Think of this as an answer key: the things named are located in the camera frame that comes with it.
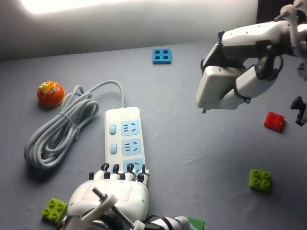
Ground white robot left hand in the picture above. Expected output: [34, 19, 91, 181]
[62, 162, 190, 230]

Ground white power strip blue sockets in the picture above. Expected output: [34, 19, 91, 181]
[104, 107, 147, 178]

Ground white power adapter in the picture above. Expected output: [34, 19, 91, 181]
[195, 66, 245, 113]

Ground lime green stud brick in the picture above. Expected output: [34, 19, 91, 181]
[249, 168, 273, 194]
[42, 197, 68, 225]

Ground grey table cloth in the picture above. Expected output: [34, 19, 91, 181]
[0, 39, 307, 230]

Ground green number cube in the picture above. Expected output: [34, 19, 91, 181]
[186, 216, 206, 230]

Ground blue four-hole block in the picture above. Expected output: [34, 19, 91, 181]
[152, 48, 173, 65]

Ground white backdrop sheet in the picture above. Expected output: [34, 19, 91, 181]
[0, 0, 259, 62]

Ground red stud brick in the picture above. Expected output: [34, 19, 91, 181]
[263, 111, 286, 133]

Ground grey coiled power cord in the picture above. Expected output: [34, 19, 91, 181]
[24, 80, 127, 171]

